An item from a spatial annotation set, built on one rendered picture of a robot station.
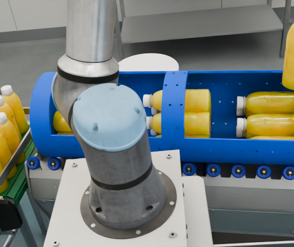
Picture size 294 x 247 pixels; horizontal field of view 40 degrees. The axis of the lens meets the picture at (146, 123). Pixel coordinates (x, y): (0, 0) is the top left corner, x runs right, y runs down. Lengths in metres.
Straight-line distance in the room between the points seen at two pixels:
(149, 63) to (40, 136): 0.65
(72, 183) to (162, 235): 0.24
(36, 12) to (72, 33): 4.04
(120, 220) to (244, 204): 0.66
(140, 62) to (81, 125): 1.11
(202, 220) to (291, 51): 0.48
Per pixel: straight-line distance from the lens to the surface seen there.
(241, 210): 1.35
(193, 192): 0.94
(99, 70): 0.73
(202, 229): 0.87
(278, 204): 1.33
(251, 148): 1.16
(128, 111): 0.64
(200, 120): 1.19
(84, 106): 0.66
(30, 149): 1.59
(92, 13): 0.71
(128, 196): 0.71
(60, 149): 1.28
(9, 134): 1.46
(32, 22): 4.83
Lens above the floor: 1.83
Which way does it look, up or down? 36 degrees down
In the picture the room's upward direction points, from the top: 7 degrees counter-clockwise
